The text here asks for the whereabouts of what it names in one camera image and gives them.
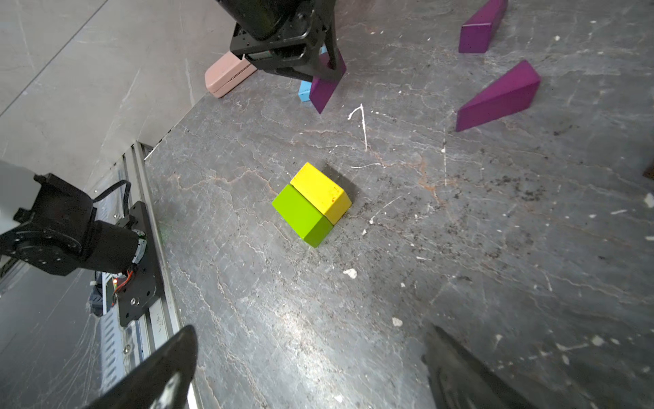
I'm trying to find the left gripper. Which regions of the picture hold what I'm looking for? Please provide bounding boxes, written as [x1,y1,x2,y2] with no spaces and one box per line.
[218,0,346,84]

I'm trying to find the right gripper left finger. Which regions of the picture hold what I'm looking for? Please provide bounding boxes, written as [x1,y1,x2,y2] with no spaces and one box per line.
[89,325,199,408]

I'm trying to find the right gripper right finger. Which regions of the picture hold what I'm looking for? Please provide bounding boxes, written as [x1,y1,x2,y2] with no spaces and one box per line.
[423,325,535,408]

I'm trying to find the purple wedge block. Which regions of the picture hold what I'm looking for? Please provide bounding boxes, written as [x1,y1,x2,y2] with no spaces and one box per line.
[458,0,509,54]
[456,60,541,132]
[309,51,347,114]

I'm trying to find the yellow rectangular block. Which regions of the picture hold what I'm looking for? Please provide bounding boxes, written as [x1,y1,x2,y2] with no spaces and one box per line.
[291,163,352,225]

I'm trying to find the green rectangular block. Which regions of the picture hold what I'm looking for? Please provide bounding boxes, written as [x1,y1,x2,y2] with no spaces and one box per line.
[272,184,333,248]

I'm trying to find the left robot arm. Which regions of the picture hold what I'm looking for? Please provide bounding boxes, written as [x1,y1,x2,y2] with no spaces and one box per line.
[1,1,346,276]

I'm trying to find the light blue flat block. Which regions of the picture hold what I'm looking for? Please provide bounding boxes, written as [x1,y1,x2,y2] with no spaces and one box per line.
[297,45,327,102]

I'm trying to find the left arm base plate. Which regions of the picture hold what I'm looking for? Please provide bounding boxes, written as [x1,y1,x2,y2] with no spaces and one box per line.
[109,201,164,328]

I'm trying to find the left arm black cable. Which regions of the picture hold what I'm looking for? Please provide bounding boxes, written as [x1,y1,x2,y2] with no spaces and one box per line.
[91,179,134,221]

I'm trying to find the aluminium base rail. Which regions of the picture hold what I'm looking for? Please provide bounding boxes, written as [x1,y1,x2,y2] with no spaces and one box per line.
[96,141,182,394]

